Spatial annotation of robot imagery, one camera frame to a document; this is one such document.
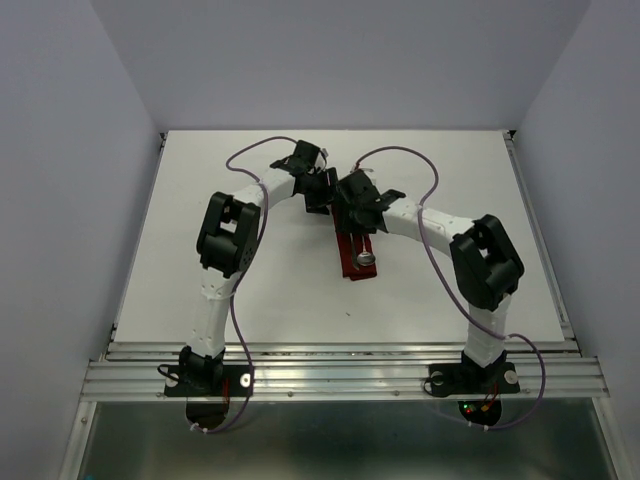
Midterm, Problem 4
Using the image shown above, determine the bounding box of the silver metal spoon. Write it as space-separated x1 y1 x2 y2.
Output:
356 235 376 267

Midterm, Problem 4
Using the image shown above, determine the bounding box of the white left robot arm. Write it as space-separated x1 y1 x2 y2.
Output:
179 135 337 394

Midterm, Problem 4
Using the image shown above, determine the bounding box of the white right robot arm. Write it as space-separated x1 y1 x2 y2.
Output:
332 170 525 390

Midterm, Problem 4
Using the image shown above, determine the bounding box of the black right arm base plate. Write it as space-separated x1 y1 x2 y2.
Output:
422 362 520 398

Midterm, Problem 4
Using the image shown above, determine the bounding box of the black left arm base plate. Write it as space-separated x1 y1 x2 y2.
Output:
157 364 253 398

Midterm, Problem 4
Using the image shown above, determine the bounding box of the aluminium right side rail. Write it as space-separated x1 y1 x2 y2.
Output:
501 130 582 355

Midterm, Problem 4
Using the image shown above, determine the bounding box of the aluminium front frame rail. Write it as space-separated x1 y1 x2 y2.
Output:
81 340 609 402

